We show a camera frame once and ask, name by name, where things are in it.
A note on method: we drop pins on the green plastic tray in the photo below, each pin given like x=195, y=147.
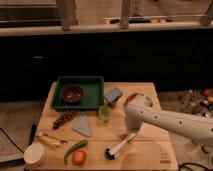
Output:
x=93, y=88

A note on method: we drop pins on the spice bottles on floor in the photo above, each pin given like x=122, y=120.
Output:
x=193, y=102

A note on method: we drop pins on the orange tomato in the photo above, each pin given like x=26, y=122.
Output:
x=79, y=157

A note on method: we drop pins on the dark brown bowl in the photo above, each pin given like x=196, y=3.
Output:
x=72, y=94

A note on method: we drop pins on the white dish brush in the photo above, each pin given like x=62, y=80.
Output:
x=111, y=152

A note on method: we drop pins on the orange clay bowl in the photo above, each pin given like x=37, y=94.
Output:
x=130, y=98

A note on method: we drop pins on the small green cup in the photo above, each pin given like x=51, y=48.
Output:
x=104, y=113

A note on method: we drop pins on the blue grey sponge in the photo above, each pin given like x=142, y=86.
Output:
x=113, y=95

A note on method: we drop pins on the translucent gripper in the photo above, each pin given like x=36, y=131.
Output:
x=132, y=134

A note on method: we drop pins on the grey folded cloth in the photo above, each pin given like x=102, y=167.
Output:
x=81, y=125

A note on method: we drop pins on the brown dried corn cob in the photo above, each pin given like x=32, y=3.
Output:
x=67, y=116

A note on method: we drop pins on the green chili pepper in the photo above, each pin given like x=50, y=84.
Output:
x=76, y=146

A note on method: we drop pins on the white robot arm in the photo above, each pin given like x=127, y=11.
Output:
x=138, y=110

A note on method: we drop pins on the black marker pen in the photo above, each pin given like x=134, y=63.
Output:
x=32, y=134

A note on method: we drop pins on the white round lid container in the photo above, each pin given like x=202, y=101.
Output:
x=35, y=154

